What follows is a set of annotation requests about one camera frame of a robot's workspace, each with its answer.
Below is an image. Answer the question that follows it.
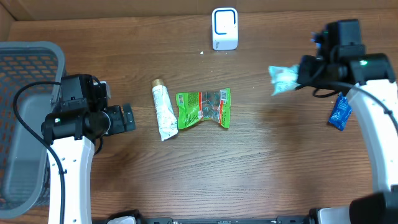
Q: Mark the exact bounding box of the grey plastic shopping basket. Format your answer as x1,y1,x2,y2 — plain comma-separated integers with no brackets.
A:
1,41,66,219

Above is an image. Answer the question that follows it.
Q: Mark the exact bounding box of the white barcode scanner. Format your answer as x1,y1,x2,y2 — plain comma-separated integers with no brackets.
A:
211,7,239,51

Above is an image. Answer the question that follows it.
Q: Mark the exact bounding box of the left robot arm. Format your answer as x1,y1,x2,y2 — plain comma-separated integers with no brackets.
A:
41,74,136,223

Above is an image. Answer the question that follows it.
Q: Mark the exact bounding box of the mint green wipes packet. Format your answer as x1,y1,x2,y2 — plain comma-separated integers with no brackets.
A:
268,65,299,96

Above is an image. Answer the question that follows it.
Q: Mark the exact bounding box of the white tube with gold cap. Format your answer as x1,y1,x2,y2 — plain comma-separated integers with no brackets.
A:
151,79,178,141

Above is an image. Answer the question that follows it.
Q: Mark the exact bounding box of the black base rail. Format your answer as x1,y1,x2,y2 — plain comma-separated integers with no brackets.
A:
93,209,312,224

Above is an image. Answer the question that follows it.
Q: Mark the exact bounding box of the blue snack packet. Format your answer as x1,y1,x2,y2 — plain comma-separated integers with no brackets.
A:
328,93,352,131

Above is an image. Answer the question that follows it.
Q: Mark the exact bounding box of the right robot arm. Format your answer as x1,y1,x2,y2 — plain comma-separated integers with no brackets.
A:
297,19,397,223

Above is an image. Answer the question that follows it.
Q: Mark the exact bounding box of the green snack bag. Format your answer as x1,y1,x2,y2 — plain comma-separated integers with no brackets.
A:
176,88,232,129

